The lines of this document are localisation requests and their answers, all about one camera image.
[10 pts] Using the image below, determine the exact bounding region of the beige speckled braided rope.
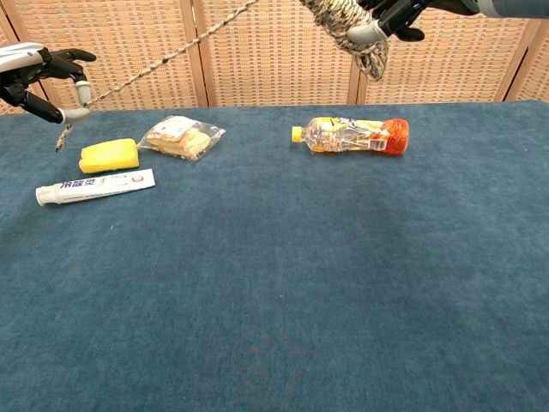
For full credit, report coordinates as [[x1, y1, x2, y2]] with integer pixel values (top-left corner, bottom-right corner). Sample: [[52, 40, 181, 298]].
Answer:
[[54, 0, 389, 154]]

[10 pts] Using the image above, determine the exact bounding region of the blue carpet table cover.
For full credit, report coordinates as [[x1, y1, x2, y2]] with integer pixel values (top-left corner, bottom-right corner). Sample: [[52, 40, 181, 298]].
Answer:
[[0, 99, 549, 412]]

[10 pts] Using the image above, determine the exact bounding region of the woven bamboo screen panel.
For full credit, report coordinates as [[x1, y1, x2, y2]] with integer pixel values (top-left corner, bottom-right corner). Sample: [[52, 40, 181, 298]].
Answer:
[[190, 0, 364, 108], [0, 0, 209, 113], [505, 16, 549, 104], [353, 12, 535, 106], [0, 12, 51, 116]]

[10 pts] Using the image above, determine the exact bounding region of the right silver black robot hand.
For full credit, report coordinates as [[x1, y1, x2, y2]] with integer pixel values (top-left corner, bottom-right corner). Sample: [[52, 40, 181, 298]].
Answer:
[[346, 0, 480, 46]]

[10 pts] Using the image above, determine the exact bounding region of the white toothpaste tube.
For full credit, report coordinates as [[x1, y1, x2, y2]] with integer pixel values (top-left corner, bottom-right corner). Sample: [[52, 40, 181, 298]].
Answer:
[[34, 168, 156, 207]]

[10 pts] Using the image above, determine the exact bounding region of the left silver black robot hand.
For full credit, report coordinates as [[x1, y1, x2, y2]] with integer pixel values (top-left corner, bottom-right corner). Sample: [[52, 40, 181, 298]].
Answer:
[[0, 41, 98, 125]]

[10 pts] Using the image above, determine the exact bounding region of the clear bag of bread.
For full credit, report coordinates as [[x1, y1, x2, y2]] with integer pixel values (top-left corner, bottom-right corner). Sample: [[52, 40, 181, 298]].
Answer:
[[136, 114, 227, 162]]

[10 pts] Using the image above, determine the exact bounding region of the plastic bottle with yellow cap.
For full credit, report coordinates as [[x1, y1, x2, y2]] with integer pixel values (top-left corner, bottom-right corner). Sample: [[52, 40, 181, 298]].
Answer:
[[291, 115, 411, 156]]

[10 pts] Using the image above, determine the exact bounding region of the yellow sponge block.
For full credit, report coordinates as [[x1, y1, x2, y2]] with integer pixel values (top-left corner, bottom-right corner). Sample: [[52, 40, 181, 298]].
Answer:
[[78, 136, 142, 175]]

